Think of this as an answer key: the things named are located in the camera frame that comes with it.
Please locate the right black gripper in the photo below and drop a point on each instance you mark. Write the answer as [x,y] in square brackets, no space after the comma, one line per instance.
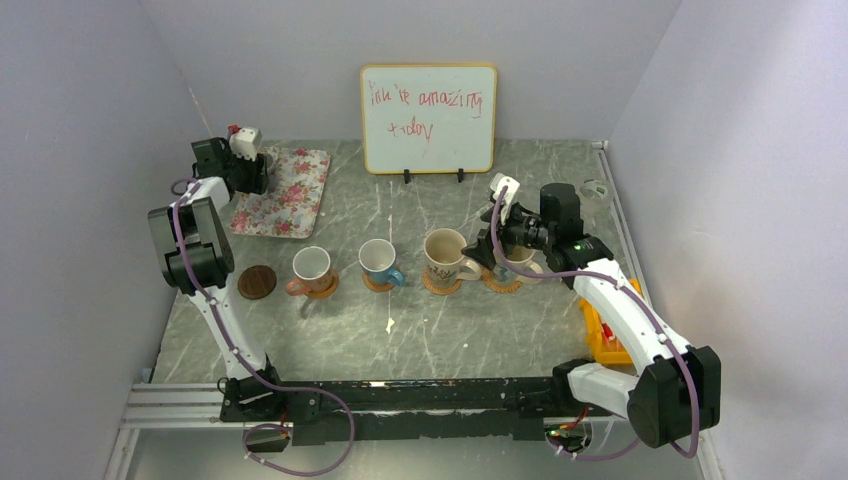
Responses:
[481,249]

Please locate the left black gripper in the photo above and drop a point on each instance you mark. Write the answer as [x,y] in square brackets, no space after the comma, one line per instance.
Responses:
[259,180]

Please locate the cream seahorse mug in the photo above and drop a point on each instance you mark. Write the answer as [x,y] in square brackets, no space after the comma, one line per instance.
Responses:
[523,259]

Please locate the woven rattan coaster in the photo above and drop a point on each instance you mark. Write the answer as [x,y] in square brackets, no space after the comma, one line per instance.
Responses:
[503,284]
[443,291]

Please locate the cream coral pattern mug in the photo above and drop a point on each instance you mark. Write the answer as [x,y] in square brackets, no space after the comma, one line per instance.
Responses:
[446,262]

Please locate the dark walnut wooden coaster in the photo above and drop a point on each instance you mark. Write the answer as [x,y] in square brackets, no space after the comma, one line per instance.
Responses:
[257,282]

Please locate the orange floral mug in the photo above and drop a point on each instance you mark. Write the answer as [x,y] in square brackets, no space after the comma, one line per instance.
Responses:
[311,267]

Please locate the light wooden coaster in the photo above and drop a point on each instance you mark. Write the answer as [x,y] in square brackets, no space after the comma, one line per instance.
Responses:
[329,290]
[375,287]

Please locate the teal blue mug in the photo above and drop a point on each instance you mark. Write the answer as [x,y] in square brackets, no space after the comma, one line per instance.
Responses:
[377,258]

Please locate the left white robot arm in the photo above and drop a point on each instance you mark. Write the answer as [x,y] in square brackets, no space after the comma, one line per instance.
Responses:
[196,258]

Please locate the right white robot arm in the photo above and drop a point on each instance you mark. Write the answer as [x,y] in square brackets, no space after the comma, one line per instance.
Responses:
[674,393]

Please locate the clear tape roll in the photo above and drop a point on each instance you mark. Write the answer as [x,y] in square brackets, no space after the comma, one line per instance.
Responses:
[596,195]

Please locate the floral serving tray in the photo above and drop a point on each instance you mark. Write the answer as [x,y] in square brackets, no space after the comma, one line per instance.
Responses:
[290,206]

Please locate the yellow orange object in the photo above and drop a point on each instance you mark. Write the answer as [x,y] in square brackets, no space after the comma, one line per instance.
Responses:
[605,348]

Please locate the black whiteboard stand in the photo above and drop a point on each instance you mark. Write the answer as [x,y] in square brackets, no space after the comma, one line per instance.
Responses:
[458,175]

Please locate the yellow framed whiteboard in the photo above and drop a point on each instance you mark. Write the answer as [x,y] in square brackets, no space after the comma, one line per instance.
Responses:
[428,118]

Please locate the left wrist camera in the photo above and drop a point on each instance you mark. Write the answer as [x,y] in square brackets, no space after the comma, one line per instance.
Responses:
[245,142]

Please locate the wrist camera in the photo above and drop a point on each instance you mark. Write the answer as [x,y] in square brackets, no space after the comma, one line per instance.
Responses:
[245,142]
[503,190]

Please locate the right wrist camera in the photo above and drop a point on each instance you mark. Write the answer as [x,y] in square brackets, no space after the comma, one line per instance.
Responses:
[503,190]

